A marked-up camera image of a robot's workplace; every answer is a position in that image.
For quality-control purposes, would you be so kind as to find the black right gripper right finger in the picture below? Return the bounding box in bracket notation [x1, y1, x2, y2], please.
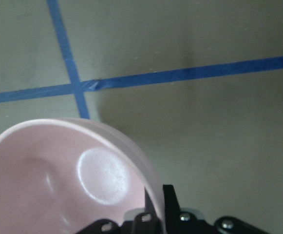
[163, 185, 204, 234]

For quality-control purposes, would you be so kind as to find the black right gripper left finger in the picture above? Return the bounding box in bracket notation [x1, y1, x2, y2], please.
[124, 189, 162, 234]

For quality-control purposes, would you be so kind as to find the pink bowl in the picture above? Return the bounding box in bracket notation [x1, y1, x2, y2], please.
[0, 118, 165, 234]

